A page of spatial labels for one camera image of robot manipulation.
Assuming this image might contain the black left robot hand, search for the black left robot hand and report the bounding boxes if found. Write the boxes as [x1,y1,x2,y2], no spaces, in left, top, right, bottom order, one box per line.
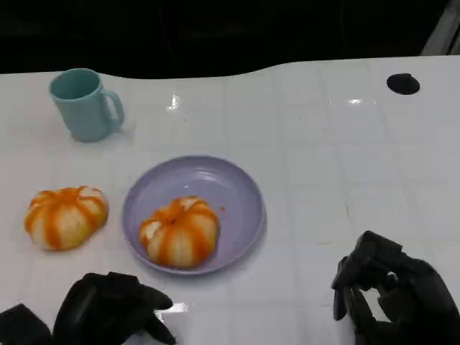
[52,272,178,345]

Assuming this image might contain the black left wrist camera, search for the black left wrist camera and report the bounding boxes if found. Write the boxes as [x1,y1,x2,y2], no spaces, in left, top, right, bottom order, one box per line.
[0,303,52,345]

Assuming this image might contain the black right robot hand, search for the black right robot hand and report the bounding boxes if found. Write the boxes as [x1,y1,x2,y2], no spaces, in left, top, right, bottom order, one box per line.
[331,230,460,345]

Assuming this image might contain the lilac plate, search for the lilac plate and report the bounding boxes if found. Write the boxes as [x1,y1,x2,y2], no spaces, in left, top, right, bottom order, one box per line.
[121,155,268,276]

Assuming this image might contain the black table cable hole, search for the black table cable hole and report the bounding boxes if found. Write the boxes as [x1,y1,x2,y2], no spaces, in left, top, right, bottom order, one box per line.
[386,73,421,96]

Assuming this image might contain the grey metal frame bar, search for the grey metal frame bar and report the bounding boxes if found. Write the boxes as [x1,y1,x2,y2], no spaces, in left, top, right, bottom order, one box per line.
[420,0,460,57]

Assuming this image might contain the orange white toy bread roll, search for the orange white toy bread roll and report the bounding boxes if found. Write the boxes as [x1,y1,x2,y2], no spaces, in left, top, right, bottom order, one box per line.
[23,185,110,252]
[138,195,221,270]

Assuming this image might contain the pale green mug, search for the pale green mug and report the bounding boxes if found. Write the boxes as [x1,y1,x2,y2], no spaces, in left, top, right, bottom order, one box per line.
[49,68,126,143]

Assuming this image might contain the black backdrop cloth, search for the black backdrop cloth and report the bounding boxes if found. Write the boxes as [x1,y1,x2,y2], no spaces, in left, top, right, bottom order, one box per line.
[0,0,460,81]

